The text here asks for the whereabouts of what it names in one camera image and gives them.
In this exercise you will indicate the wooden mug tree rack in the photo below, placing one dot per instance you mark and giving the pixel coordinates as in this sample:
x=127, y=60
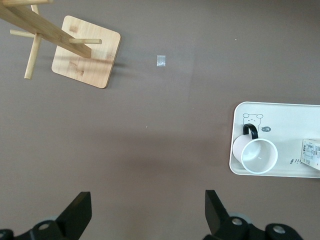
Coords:
x=82, y=62

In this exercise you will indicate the cream tray with rabbit print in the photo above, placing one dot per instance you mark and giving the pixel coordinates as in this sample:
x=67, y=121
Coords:
x=282, y=120

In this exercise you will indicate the small clear tape piece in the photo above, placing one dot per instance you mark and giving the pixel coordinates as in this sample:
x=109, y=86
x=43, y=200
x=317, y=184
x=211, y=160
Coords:
x=161, y=60

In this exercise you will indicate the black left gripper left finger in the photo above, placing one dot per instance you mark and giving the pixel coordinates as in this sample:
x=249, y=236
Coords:
x=75, y=217

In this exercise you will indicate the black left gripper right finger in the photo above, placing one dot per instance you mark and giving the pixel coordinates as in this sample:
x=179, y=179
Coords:
x=218, y=217

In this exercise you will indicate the blue milk carton green cap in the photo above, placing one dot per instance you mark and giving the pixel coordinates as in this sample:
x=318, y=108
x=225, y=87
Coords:
x=312, y=152

